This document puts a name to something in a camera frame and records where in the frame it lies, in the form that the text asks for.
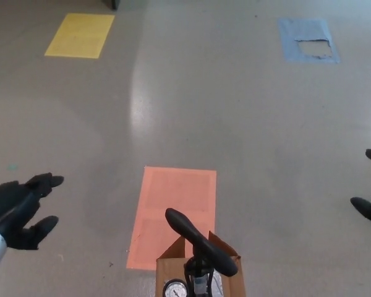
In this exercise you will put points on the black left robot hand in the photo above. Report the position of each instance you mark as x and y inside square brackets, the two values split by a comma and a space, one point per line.
[15, 210]

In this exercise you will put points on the black floor air pump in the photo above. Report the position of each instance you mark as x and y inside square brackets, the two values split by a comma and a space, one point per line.
[204, 244]

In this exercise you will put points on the brown cardboard box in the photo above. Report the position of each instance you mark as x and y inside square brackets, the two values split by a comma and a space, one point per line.
[235, 284]

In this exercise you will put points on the orange floor patch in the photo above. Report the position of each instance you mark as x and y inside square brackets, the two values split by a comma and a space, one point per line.
[173, 191]

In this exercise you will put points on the yellow floor patch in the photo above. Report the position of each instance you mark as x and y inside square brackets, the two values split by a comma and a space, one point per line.
[78, 35]

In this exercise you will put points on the torn blue floor patch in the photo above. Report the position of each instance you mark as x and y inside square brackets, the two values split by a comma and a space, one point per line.
[292, 31]

